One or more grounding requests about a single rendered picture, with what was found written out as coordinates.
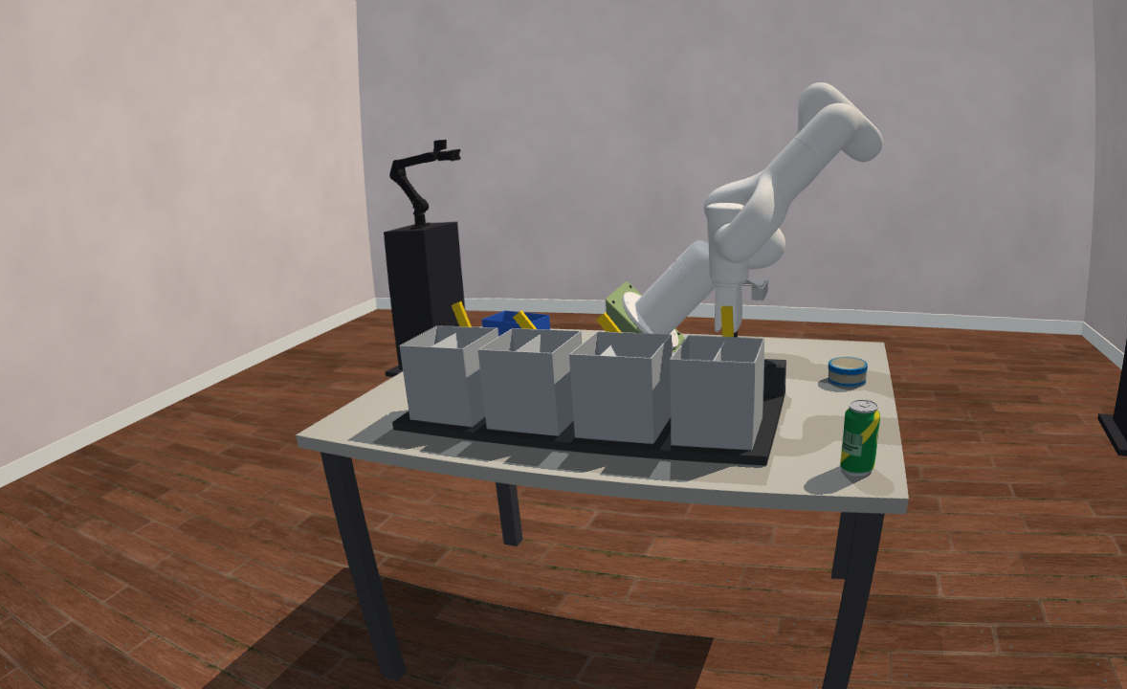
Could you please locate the blue open bin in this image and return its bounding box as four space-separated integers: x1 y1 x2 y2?
482 311 550 336

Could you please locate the green drink can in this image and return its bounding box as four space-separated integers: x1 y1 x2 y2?
840 399 880 476

